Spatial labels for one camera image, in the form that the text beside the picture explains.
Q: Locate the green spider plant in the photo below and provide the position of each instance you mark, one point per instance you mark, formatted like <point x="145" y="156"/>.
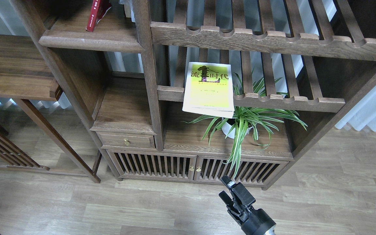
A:
<point x="245" y="117"/>

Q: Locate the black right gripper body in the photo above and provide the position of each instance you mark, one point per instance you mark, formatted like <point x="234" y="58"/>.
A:
<point x="255" y="222"/>

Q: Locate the red book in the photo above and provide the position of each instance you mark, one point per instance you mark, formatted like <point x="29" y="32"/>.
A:
<point x="99" y="9"/>

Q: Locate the wooden side table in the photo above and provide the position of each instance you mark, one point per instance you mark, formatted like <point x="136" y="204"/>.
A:
<point x="24" y="76"/>

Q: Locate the yellow green book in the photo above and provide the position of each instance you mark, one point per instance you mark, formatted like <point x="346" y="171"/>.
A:
<point x="209" y="90"/>

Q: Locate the dark wooden bookshelf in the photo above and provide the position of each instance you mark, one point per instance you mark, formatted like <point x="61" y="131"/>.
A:
<point x="126" y="79"/>

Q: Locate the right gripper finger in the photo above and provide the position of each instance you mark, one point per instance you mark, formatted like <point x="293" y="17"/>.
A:
<point x="228" y="201"/>
<point x="241" y="197"/>

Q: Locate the brass drawer knob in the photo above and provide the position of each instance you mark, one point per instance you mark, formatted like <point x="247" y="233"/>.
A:
<point x="126" y="142"/>

